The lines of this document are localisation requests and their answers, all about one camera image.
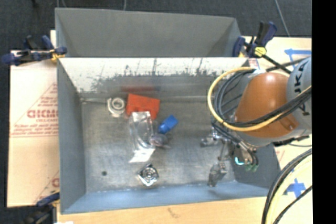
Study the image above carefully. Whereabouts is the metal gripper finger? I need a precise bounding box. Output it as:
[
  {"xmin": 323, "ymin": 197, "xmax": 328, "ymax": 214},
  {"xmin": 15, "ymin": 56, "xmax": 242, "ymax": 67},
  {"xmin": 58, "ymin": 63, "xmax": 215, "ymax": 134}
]
[
  {"xmin": 207, "ymin": 162, "xmax": 228, "ymax": 188},
  {"xmin": 200, "ymin": 127, "xmax": 224, "ymax": 148}
]

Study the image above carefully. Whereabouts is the blue plastic piece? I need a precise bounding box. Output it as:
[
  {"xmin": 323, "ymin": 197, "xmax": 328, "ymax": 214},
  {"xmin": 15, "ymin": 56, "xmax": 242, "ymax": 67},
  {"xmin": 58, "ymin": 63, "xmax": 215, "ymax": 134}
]
[{"xmin": 157, "ymin": 114, "xmax": 180, "ymax": 135}]

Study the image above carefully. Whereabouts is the small grey-purple thing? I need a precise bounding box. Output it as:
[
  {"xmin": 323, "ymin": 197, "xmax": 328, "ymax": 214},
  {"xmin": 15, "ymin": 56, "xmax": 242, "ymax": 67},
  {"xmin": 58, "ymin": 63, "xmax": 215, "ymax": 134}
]
[{"xmin": 149, "ymin": 133, "xmax": 172, "ymax": 150}]

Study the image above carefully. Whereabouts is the red-orange block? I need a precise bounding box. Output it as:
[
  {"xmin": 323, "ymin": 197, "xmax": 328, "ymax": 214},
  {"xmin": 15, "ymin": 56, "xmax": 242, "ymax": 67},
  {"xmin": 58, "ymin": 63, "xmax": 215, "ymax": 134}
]
[{"xmin": 125, "ymin": 93, "xmax": 161, "ymax": 120}]

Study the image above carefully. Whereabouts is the grey metal bin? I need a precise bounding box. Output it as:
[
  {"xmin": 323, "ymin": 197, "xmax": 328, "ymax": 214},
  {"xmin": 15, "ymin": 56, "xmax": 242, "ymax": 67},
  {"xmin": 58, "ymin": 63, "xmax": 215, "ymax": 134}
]
[{"xmin": 54, "ymin": 7, "xmax": 282, "ymax": 215}]

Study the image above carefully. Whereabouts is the cardboard board with red print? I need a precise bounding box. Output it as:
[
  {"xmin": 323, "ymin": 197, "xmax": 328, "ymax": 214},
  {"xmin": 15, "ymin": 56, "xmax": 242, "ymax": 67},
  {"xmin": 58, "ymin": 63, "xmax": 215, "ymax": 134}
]
[{"xmin": 6, "ymin": 59, "xmax": 61, "ymax": 208}]

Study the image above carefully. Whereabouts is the white clear ring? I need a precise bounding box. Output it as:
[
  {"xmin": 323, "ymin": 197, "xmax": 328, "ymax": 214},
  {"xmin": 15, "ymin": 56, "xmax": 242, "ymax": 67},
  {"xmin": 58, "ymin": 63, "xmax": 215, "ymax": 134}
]
[{"xmin": 106, "ymin": 97, "xmax": 126, "ymax": 118}]

